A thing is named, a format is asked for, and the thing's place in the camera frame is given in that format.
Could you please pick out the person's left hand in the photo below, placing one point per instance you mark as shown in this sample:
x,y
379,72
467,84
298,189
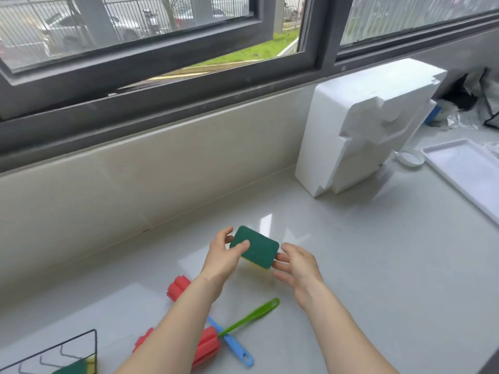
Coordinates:
x,y
218,262

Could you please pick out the person's right hand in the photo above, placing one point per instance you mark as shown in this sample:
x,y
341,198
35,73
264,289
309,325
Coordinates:
x,y
306,276

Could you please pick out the person's right thumb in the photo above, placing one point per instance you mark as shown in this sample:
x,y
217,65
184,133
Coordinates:
x,y
290,249

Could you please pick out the person's left thumb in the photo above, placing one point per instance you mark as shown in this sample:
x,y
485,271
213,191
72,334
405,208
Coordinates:
x,y
241,246

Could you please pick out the person's right middle finger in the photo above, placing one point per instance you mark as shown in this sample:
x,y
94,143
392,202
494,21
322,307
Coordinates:
x,y
283,277

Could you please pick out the green scouring sponge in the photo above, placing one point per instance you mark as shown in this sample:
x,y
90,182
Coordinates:
x,y
255,247

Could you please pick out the person's left forearm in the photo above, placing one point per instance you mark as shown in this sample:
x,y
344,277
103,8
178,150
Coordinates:
x,y
175,331

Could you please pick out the person's right forearm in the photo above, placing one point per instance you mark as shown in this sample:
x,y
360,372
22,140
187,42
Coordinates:
x,y
343,334

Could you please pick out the white styrofoam block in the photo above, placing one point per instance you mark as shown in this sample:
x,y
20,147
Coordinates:
x,y
343,128

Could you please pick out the white round lid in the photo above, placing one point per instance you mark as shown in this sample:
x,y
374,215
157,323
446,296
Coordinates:
x,y
411,157

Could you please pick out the white plastic tray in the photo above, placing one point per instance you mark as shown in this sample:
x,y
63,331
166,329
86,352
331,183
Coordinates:
x,y
467,171

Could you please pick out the blue plastic item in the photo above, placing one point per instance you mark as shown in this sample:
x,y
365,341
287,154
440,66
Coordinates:
x,y
433,114

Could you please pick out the green and yellow sponge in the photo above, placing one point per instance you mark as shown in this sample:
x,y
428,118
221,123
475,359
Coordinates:
x,y
78,366

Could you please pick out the dark grey open window sash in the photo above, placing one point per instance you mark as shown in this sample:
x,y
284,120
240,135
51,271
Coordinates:
x,y
156,60

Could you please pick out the black bag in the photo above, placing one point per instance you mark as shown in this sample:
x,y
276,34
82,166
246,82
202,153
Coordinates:
x,y
462,95

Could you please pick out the parked scooter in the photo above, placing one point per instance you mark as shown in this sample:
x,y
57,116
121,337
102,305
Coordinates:
x,y
151,21

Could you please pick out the clear crumpled plastic bag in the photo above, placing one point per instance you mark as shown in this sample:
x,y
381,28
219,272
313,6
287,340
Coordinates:
x,y
489,97

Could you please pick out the white parked car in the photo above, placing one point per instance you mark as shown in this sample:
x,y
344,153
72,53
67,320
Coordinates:
x,y
70,31

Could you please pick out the dark grey fixed window frame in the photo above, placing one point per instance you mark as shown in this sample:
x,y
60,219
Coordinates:
x,y
390,46

